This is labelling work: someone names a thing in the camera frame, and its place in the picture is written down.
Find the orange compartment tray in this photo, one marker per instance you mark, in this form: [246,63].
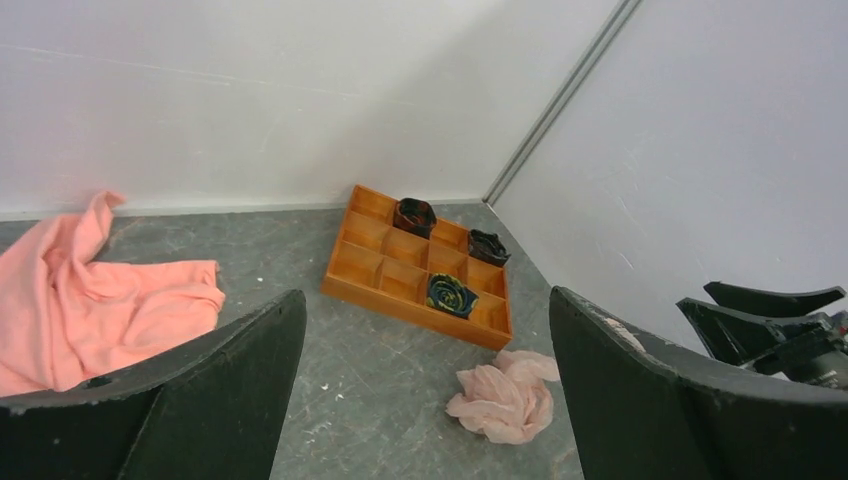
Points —
[382,268]

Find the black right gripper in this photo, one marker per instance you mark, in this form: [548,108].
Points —
[758,328]

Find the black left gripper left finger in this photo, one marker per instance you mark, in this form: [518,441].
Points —
[211,408]

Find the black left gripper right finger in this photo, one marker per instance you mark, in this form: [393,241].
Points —
[642,407]

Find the salmon pink cloth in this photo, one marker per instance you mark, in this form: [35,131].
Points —
[67,317]

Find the pink translucent trash bag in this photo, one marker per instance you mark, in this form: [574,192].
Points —
[508,400]

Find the right aluminium corner post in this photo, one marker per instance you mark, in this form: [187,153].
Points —
[593,53]

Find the black brown rolled tie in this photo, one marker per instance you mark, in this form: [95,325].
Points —
[487,247]

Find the dark red rolled tie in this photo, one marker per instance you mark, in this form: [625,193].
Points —
[414,216]

